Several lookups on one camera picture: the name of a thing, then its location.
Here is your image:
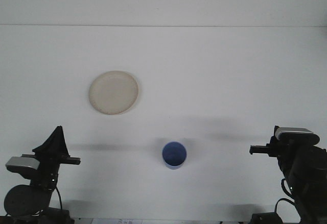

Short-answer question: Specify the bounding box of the pale blue cup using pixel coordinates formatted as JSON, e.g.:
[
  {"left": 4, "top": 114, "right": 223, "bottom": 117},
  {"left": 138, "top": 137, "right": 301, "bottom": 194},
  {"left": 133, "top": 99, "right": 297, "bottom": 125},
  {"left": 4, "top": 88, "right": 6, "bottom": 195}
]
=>
[{"left": 161, "top": 141, "right": 188, "bottom": 170}]

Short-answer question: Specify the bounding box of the pale round plate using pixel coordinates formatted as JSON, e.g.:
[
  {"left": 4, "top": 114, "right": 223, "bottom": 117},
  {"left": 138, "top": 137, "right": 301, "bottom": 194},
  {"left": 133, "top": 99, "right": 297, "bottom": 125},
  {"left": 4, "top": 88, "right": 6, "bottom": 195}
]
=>
[{"left": 88, "top": 70, "right": 140, "bottom": 116}]

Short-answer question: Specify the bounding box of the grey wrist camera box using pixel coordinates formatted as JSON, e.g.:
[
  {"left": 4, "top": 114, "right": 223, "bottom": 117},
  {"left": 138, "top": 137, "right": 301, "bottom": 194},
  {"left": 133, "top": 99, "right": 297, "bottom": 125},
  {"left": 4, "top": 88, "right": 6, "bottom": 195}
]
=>
[
  {"left": 5, "top": 156, "right": 41, "bottom": 173},
  {"left": 273, "top": 126, "right": 320, "bottom": 145}
]

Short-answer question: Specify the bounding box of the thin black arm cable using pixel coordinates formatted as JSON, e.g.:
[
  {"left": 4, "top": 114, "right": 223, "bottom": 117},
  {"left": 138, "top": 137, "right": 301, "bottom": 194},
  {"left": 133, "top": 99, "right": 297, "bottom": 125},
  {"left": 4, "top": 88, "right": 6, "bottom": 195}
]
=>
[
  {"left": 54, "top": 187, "right": 64, "bottom": 211},
  {"left": 273, "top": 178, "right": 298, "bottom": 213}
]

